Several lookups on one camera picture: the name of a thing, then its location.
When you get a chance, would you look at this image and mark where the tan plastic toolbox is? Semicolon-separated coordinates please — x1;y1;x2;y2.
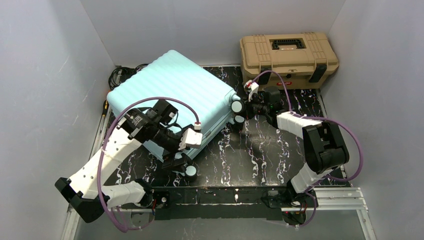
239;32;339;90

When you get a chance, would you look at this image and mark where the light blue suitcase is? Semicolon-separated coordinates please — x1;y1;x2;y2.
106;49;243;163

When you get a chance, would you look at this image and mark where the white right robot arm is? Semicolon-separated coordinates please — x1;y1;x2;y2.
245;83;350;197

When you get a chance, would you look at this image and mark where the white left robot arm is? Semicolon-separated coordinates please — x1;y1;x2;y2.
54;97;183;227

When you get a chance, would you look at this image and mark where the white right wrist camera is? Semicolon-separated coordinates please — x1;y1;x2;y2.
243;80;259;102

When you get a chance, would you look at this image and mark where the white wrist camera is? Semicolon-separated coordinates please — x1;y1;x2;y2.
243;80;259;102
179;122;203;151

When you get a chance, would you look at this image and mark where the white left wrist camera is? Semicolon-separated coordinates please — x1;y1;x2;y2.
179;122;203;151

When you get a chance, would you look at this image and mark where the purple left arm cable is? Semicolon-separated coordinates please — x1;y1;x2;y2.
96;96;201;233

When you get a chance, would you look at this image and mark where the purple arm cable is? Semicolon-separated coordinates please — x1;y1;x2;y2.
96;96;201;233
251;70;365;229

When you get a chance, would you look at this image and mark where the orange handled screwdriver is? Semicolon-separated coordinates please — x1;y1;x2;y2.
101;100;109;117

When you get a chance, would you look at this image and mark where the black coiled cable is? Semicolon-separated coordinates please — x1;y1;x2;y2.
108;63;150;91

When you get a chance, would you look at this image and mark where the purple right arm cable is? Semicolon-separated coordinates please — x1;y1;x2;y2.
251;70;365;229

